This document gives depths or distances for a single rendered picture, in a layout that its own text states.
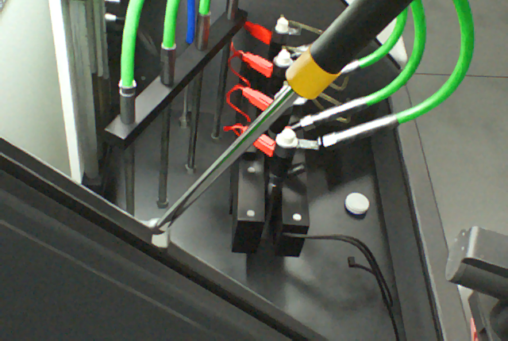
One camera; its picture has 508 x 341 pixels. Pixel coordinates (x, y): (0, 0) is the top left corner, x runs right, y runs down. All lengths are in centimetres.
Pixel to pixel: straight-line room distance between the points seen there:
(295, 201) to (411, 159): 24
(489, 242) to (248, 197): 35
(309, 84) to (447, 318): 62
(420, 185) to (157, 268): 66
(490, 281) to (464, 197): 174
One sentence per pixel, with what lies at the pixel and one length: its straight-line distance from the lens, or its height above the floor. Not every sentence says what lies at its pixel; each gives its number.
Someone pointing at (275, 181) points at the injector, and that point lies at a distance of 83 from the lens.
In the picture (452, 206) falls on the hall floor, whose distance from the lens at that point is 233.
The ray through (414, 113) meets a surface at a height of 117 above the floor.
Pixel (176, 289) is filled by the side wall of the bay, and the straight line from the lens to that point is 40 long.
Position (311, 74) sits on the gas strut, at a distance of 28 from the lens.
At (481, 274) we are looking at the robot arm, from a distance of 65.
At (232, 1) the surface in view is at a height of 113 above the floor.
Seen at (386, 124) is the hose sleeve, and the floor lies 114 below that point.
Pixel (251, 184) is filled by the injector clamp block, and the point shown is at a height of 98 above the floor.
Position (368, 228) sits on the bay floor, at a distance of 106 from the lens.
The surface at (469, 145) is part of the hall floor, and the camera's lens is 259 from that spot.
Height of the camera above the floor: 164
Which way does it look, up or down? 47 degrees down
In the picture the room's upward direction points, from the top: 11 degrees clockwise
